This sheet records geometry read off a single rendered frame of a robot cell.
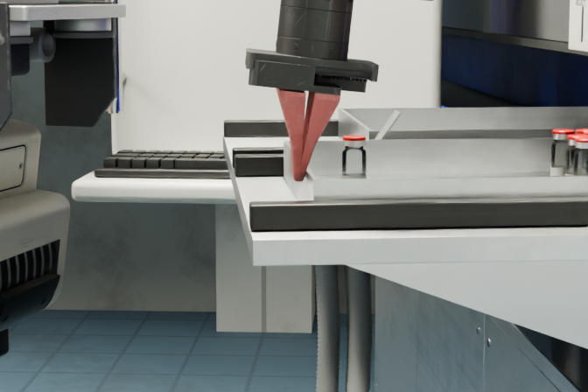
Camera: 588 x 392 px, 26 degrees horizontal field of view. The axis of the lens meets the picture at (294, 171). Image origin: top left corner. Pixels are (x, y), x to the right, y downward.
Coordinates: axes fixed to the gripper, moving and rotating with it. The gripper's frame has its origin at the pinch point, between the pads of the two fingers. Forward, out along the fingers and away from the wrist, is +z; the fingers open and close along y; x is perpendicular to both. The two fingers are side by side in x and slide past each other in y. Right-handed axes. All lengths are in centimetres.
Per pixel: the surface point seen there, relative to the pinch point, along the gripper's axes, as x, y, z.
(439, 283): -2.2, 12.0, 7.7
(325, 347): 98, 14, 41
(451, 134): 28.5, 17.3, -1.4
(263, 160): 20.2, -2.0, 2.1
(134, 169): 72, -17, 12
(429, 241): -10.7, 9.2, 2.8
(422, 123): 54, 18, 0
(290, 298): 288, 22, 79
